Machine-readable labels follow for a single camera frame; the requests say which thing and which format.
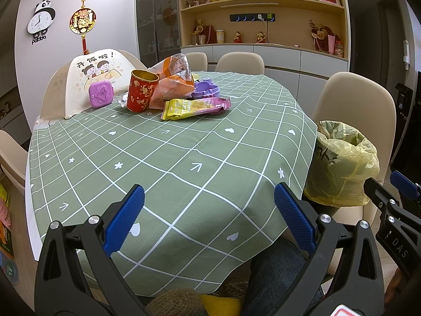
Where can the purple square toy box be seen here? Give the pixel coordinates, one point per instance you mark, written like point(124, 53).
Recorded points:
point(100, 94)

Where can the purple toy basket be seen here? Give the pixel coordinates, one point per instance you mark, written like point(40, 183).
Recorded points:
point(205, 89)

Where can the beige chair beside bin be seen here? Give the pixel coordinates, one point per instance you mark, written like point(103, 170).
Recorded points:
point(364, 105)

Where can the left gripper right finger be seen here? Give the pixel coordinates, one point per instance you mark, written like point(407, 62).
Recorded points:
point(357, 286)

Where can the beige chair far left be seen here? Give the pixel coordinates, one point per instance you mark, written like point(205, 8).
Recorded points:
point(197, 61)

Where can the beige chair near left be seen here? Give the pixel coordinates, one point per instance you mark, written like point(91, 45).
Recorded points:
point(13, 161)

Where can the gold red wall ornament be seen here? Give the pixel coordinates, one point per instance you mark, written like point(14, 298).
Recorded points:
point(81, 22)

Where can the red gold tin can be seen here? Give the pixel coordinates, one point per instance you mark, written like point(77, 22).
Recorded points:
point(141, 89)

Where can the orange plastic bag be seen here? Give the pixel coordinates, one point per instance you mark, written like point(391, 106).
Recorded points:
point(175, 80)

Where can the green checked tablecloth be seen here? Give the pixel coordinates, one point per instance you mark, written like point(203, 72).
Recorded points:
point(209, 181)

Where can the yellow trash bag bin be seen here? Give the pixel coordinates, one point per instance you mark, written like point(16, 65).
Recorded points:
point(342, 161)

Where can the yellow pink snack packet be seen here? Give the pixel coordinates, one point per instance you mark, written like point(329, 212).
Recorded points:
point(179, 108)

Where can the beige cartoon food cover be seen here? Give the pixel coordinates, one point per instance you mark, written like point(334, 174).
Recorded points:
point(67, 93)

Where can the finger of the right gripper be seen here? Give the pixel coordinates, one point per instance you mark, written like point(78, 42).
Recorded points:
point(409, 189)
point(399, 231)

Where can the beige chair far middle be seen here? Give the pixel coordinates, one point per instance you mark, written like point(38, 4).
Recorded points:
point(241, 62)

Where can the wooden shelf cabinet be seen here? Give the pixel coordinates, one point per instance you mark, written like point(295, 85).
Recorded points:
point(302, 42)

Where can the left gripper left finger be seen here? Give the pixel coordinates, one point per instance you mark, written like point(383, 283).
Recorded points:
point(61, 287)

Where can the panda wall clock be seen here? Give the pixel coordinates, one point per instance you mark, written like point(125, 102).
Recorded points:
point(43, 16)

